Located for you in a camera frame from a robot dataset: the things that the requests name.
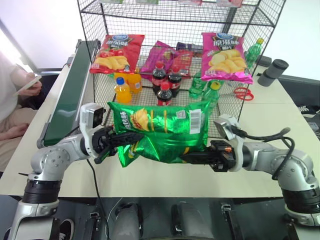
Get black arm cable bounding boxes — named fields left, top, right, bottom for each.
left=231, top=124, right=296, bottom=181
left=85, top=157, right=111, bottom=240

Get magenta potato chips bag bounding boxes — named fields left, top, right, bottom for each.
left=200, top=31, right=254, bottom=85

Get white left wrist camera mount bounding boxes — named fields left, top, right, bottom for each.
left=79, top=102, right=106, bottom=159

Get cola bottle red cap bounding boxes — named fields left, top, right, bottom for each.
left=151, top=61, right=168, bottom=95
left=156, top=82, right=174, bottom=107
left=167, top=65, right=183, bottom=99

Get green potato chips bag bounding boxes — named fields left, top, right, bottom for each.
left=106, top=99, right=214, bottom=169

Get person's hand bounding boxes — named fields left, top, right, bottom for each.
left=18, top=71, right=44, bottom=97

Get dark rounded shape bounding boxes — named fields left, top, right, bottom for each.
left=112, top=201, right=144, bottom=240

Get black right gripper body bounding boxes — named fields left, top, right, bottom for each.
left=208, top=139, right=236, bottom=174

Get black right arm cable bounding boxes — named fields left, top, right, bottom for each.
left=231, top=124, right=296, bottom=181

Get person in white shirt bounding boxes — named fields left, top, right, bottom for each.
left=0, top=49, right=44, bottom=174

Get small red snack bag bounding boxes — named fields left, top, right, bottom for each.
left=171, top=49, right=195, bottom=76

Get purple snack bag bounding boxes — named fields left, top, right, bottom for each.
left=140, top=40, right=179, bottom=76

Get white smartphone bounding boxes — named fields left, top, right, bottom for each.
left=12, top=75, right=43, bottom=98

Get pink packet on shelf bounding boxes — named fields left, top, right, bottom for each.
left=215, top=0, right=244, bottom=8

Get green conveyor belt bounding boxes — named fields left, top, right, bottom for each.
left=36, top=38, right=102, bottom=150

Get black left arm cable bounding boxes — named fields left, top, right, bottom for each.
left=85, top=157, right=111, bottom=240

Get red scissors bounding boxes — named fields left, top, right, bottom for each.
left=233, top=86, right=256, bottom=102

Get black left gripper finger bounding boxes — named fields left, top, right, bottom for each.
left=93, top=147, right=119, bottom=165
left=109, top=131, right=146, bottom=148

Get dark purple snack packet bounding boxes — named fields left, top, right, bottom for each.
left=175, top=41, right=194, bottom=51

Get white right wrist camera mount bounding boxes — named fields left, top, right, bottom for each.
left=212, top=114, right=245, bottom=173

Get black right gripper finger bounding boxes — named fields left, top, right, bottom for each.
left=179, top=152, right=214, bottom=165

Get black shoe white sole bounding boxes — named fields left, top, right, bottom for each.
left=59, top=218, right=75, bottom=240

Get orange soda bottle blue cap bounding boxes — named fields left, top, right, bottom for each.
left=113, top=76, right=133, bottom=105
left=113, top=71, right=144, bottom=95

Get red potato chips bag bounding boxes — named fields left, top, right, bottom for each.
left=89, top=33, right=146, bottom=75

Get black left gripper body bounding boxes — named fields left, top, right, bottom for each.
left=90, top=126, right=118, bottom=162

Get black wire mesh rack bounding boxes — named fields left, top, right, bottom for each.
left=76, top=0, right=287, bottom=139

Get red packet on shelf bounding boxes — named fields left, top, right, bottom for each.
left=177, top=0, right=203, bottom=6

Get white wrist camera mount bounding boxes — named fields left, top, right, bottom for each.
left=79, top=102, right=106, bottom=159
left=212, top=114, right=245, bottom=173

